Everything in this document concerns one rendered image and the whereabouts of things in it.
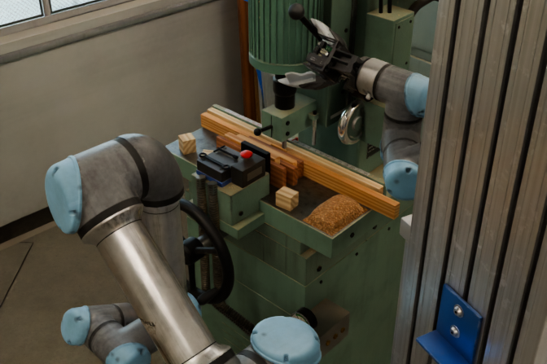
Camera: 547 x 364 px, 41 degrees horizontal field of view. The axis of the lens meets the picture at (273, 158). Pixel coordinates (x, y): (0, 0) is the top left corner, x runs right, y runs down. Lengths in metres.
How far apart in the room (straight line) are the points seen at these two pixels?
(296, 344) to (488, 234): 0.44
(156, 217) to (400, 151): 0.46
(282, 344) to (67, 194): 0.42
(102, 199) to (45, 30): 1.85
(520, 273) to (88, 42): 2.44
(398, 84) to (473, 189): 0.53
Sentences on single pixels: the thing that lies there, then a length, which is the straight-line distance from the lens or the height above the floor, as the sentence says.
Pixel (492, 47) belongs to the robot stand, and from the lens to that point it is 0.84.
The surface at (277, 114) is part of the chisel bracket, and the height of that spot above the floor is 1.07.
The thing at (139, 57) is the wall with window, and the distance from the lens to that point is 3.26.
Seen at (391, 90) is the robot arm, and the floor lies 1.31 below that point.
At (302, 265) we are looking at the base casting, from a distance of 1.81.
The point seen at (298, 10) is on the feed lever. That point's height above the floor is 1.40.
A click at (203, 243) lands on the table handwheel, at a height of 0.82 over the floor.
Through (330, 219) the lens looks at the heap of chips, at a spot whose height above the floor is 0.92.
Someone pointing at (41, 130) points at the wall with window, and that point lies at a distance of 3.13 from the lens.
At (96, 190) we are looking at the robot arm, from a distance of 1.21.
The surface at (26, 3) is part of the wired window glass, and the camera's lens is 3.01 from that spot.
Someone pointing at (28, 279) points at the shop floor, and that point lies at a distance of 3.09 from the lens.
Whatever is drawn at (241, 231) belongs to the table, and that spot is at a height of 0.86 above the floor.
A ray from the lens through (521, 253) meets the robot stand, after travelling 0.89.
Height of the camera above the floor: 1.94
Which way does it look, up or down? 32 degrees down
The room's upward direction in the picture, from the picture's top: straight up
